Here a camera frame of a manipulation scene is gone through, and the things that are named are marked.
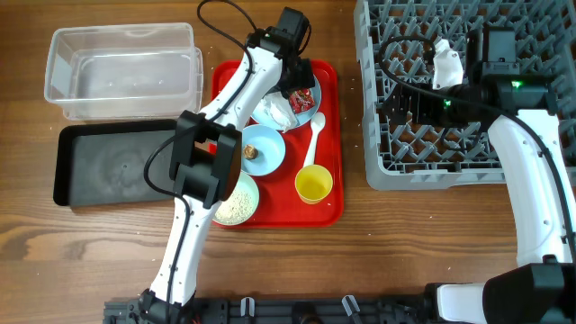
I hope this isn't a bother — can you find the clear plastic bin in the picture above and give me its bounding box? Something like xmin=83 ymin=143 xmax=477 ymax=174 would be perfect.
xmin=44 ymin=22 xmax=203 ymax=121

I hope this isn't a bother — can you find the white plastic spoon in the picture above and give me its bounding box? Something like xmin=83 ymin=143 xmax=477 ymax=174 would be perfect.
xmin=303 ymin=112 xmax=326 ymax=167

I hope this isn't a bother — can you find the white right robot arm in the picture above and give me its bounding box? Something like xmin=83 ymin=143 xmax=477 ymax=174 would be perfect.
xmin=384 ymin=25 xmax=575 ymax=323

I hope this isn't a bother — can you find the light blue bowl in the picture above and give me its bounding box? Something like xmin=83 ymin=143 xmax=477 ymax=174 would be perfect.
xmin=241 ymin=124 xmax=286 ymax=176

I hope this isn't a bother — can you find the light blue plate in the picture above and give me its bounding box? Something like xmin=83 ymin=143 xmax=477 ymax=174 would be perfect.
xmin=251 ymin=76 xmax=322 ymax=131

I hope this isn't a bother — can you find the yellow plastic cup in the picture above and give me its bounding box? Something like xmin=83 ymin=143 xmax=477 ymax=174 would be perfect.
xmin=294 ymin=165 xmax=334 ymax=204

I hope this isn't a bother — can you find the red snack wrapper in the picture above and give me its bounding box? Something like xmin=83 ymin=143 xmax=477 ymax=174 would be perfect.
xmin=288 ymin=89 xmax=315 ymax=114

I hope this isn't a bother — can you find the brown food scrap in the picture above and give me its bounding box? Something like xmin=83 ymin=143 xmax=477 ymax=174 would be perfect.
xmin=243 ymin=144 xmax=259 ymax=160

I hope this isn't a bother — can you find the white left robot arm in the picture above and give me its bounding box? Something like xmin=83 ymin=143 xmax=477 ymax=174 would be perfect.
xmin=133 ymin=7 xmax=314 ymax=323

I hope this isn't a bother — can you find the black waste tray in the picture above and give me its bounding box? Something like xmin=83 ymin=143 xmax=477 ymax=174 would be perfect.
xmin=53 ymin=120 xmax=176 ymax=208

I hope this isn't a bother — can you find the white napkin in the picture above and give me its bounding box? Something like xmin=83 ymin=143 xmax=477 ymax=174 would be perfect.
xmin=252 ymin=93 xmax=299 ymax=132

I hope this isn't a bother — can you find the green bowl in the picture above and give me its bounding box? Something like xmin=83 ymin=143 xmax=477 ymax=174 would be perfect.
xmin=213 ymin=172 xmax=260 ymax=226

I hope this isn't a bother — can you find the white rice pile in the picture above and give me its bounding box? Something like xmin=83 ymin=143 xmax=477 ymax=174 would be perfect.
xmin=215 ymin=189 xmax=254 ymax=225

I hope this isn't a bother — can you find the grey dishwasher rack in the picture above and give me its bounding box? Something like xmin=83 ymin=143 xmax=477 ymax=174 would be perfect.
xmin=354 ymin=0 xmax=575 ymax=190

